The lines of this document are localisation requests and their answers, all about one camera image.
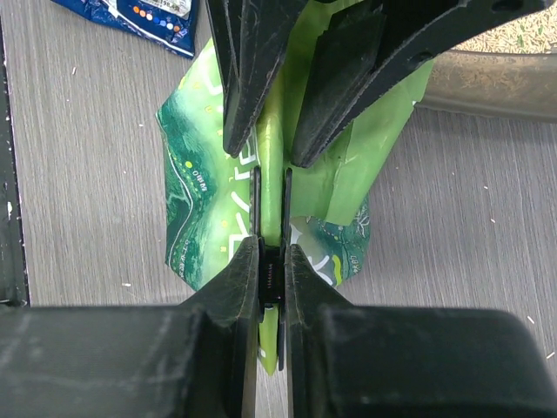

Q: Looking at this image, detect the blue chip bag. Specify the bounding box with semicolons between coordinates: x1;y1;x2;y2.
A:
54;0;199;59

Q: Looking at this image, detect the black bag clip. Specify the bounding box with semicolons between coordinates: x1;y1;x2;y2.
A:
251;166;292;375

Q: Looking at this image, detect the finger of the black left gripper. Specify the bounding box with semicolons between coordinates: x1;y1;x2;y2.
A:
206;0;307;158
291;0;551;168

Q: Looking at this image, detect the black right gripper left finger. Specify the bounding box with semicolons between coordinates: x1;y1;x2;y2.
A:
1;237;259;417

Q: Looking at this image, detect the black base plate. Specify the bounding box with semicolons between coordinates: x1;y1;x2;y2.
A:
0;21;30;308

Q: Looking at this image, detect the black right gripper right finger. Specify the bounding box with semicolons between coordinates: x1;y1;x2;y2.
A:
285;245;556;417

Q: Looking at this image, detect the green cat litter bag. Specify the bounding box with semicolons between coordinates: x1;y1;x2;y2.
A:
156;0;436;378

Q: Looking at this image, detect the translucent grey litter box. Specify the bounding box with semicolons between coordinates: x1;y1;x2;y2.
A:
421;4;556;124

